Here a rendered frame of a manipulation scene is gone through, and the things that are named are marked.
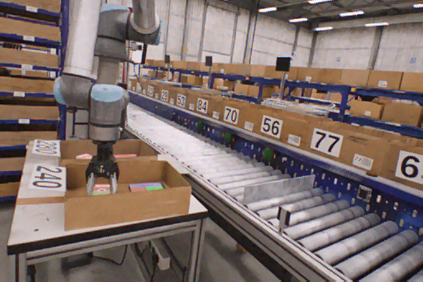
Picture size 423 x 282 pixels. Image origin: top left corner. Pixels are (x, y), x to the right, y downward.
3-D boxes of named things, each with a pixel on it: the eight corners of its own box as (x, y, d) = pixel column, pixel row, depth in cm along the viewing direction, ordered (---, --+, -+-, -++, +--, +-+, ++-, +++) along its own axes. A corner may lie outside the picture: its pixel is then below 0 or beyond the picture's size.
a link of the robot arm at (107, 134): (91, 121, 90) (122, 122, 93) (90, 135, 90) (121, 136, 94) (87, 126, 81) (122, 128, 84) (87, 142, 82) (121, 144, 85)
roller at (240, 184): (209, 193, 125) (211, 183, 124) (285, 180, 154) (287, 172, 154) (216, 198, 121) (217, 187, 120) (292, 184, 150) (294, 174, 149)
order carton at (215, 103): (194, 113, 244) (197, 94, 241) (221, 114, 261) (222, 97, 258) (220, 122, 213) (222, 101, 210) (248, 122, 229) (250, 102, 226)
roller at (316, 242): (288, 252, 88) (291, 238, 87) (368, 221, 118) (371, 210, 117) (301, 262, 84) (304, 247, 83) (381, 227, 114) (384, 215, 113)
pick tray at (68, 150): (58, 160, 128) (58, 140, 126) (140, 157, 147) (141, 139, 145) (59, 185, 104) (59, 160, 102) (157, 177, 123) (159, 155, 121)
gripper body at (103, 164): (87, 180, 84) (90, 142, 82) (91, 170, 92) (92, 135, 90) (114, 180, 86) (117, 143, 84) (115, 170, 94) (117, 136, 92)
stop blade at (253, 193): (241, 207, 111) (244, 186, 110) (311, 191, 138) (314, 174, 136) (242, 207, 111) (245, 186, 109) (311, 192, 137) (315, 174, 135)
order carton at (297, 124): (254, 134, 182) (258, 109, 179) (283, 133, 198) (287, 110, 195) (303, 151, 150) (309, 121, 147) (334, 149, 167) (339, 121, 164)
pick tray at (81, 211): (64, 189, 101) (64, 164, 99) (164, 181, 119) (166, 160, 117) (63, 231, 76) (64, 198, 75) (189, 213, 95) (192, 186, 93)
